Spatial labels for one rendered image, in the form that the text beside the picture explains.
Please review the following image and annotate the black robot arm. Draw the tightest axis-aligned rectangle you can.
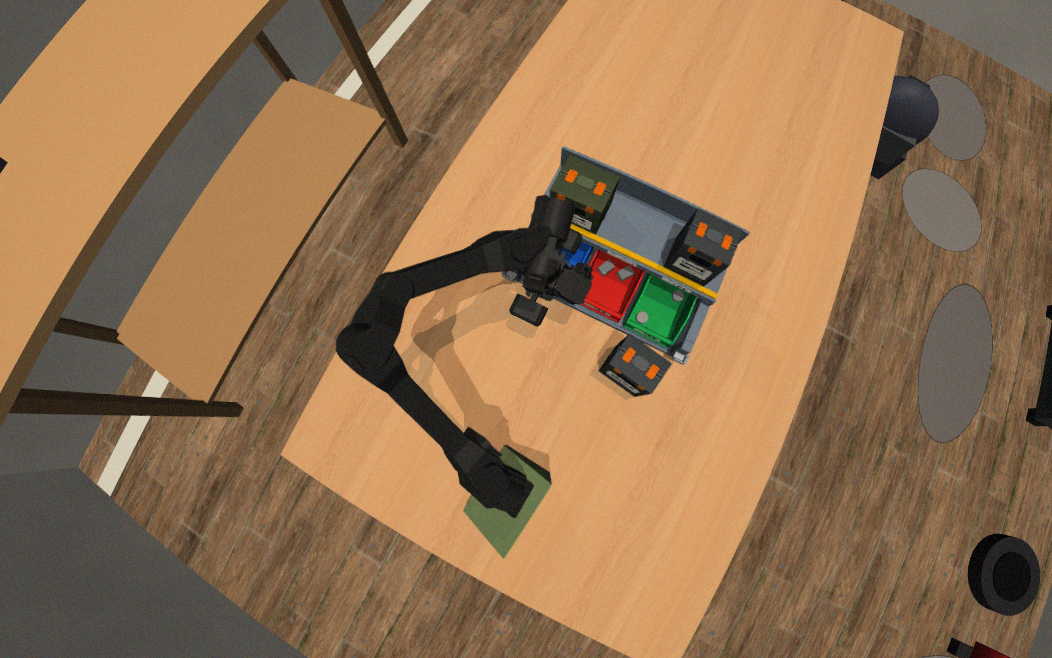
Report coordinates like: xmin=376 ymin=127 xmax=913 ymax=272
xmin=336 ymin=195 xmax=594 ymax=518

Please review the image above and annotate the yellow flat bar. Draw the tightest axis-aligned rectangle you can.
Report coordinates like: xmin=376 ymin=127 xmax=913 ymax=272
xmin=570 ymin=224 xmax=719 ymax=299

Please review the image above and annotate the green open bin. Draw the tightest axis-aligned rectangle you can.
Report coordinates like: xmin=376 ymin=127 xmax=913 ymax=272
xmin=623 ymin=273 xmax=697 ymax=348

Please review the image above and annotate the grey metal bin rack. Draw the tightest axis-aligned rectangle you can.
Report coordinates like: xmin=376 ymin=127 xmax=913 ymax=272
xmin=544 ymin=146 xmax=750 ymax=365

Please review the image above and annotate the red open bin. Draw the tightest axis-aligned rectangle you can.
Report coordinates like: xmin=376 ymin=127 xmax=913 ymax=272
xmin=580 ymin=250 xmax=645 ymax=322

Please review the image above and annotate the blue bin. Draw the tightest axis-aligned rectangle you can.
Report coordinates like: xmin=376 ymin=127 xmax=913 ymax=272
xmin=560 ymin=242 xmax=594 ymax=267

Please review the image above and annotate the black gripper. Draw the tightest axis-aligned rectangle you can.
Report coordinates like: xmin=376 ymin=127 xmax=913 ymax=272
xmin=509 ymin=228 xmax=583 ymax=326

